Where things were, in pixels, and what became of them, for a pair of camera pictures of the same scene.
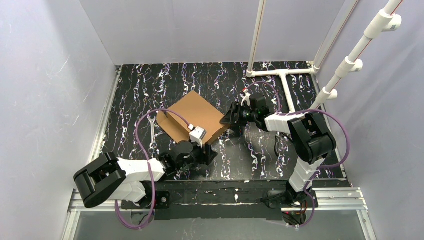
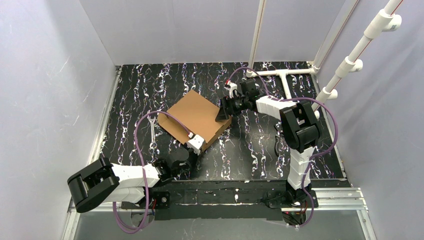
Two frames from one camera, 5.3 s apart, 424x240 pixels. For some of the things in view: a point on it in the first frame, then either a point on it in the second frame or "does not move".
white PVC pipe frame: [331, 38] does not move
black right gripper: [235, 114] → [230, 105]
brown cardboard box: [198, 112] does not move
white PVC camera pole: [386, 20] does not move
